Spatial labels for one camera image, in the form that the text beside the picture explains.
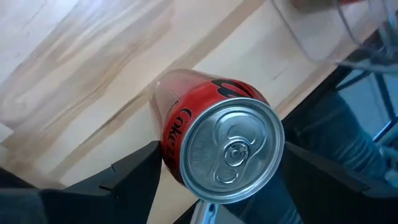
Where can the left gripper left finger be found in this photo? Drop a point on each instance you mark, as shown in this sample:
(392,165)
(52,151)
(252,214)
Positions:
(93,202)

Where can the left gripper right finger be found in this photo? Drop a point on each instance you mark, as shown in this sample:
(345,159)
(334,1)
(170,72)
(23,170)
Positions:
(342,205)

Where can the person's leg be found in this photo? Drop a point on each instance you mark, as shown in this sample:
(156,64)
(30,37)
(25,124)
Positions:
(342,140)

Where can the clear plastic bin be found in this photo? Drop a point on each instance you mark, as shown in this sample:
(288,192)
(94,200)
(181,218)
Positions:
(311,37)

